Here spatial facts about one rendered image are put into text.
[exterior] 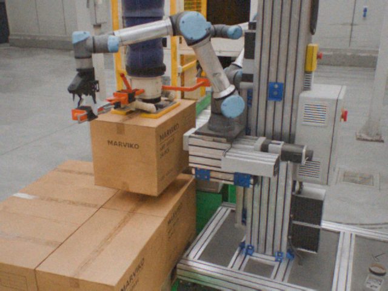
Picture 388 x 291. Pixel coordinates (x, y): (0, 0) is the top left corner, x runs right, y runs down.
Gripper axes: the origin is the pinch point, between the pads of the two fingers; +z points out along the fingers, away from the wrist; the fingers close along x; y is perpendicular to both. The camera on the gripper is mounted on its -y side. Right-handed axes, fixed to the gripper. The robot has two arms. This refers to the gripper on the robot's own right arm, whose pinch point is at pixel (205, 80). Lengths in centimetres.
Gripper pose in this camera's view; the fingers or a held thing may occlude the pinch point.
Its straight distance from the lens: 259.9
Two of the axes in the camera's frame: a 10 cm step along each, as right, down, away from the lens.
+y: -3.6, 3.2, -8.8
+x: 9.3, 1.2, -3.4
